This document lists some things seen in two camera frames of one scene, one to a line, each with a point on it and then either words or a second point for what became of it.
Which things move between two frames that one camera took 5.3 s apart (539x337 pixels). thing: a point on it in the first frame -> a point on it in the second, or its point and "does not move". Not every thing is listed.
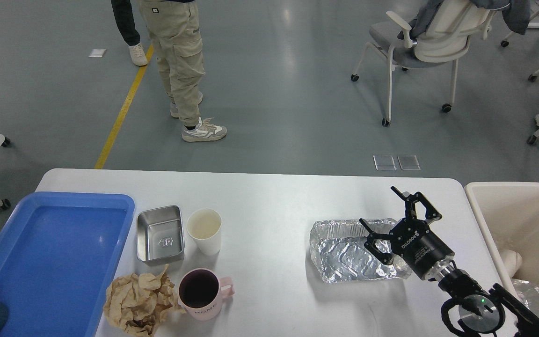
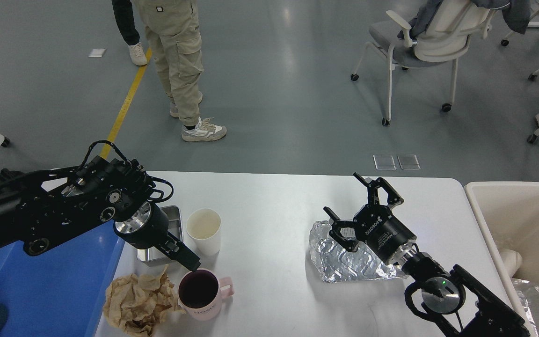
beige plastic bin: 532,219 does not move
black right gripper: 421,249 -> 381,232
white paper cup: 204,226 does not move
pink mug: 200,293 does not move
